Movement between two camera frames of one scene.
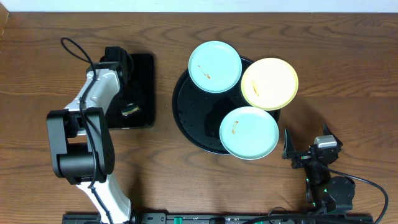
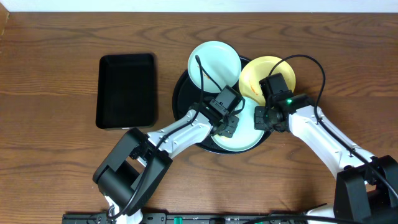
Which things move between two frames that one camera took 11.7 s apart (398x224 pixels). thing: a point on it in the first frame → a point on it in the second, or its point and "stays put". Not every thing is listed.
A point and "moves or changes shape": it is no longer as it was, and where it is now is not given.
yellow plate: x=269 y=84 stays put
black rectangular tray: x=139 y=89 stays put
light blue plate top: x=214 y=66 stays put
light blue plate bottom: x=248 y=132 moves or changes shape
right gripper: x=301 y=157 → x=260 y=123
